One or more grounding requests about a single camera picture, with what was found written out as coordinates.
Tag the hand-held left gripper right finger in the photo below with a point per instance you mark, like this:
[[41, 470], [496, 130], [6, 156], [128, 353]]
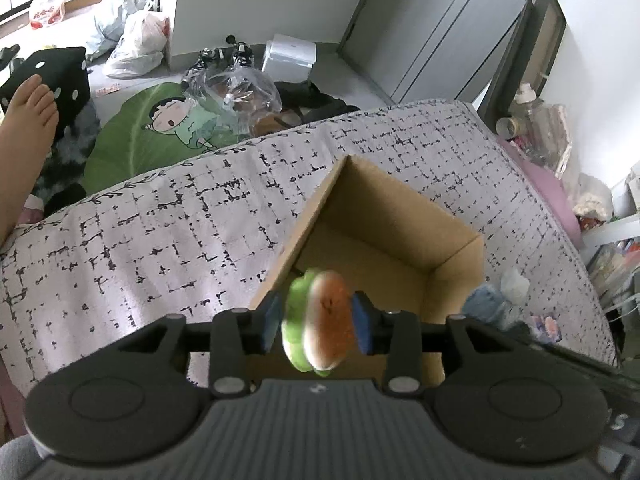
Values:
[[362, 322]]

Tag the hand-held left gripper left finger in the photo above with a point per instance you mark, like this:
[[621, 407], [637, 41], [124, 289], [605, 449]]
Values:
[[267, 322]]

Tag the watermelon slice plush toy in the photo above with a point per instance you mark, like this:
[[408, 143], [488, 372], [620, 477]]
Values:
[[320, 325]]

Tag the brown cardboard box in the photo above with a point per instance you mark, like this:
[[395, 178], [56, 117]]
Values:
[[380, 220]]

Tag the white tissue pack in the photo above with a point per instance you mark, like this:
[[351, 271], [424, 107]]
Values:
[[515, 285]]

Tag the blue-grey plush toy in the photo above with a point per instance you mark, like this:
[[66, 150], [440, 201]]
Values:
[[487, 305]]

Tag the grey black-patterned bedspread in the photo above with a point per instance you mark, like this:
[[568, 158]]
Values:
[[150, 230]]

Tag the white desk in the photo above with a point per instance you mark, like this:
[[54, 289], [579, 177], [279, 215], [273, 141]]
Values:
[[620, 232]]

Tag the cream plastic bag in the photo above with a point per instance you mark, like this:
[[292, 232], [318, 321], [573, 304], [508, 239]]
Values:
[[592, 197]]

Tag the black clothing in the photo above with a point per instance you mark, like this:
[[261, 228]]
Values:
[[310, 100]]

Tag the pink pillow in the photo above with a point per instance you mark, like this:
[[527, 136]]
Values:
[[545, 185]]

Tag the green leaf cartoon mat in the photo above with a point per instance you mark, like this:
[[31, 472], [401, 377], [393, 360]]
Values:
[[130, 140]]

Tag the clear plastic bag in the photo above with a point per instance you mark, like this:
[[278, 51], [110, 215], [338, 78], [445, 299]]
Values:
[[240, 95]]

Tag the tin can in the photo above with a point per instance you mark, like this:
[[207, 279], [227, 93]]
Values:
[[507, 126]]

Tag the clear patterned packaging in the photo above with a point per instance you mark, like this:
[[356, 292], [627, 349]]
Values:
[[552, 140]]

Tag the white box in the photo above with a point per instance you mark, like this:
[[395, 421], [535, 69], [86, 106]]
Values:
[[290, 57]]

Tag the black roller skates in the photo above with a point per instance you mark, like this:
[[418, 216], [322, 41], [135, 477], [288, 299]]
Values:
[[240, 55]]

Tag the clear plastic bottle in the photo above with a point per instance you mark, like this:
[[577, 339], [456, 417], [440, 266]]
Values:
[[529, 107]]

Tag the grey wardrobe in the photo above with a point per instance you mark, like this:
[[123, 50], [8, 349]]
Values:
[[430, 25]]

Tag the bare human foot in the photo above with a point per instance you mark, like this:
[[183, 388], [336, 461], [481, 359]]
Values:
[[22, 130]]

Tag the dark framed board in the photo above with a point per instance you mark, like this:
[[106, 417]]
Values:
[[530, 50]]

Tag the black polka dot cushion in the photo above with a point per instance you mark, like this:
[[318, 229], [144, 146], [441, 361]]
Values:
[[65, 72]]

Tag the pale blue plastic bag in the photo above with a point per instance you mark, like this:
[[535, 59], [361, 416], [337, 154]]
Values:
[[107, 20]]

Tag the black slipper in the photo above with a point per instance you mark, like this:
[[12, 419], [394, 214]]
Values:
[[7, 55]]

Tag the red and white plastic bag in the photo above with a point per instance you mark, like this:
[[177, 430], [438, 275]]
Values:
[[45, 14]]

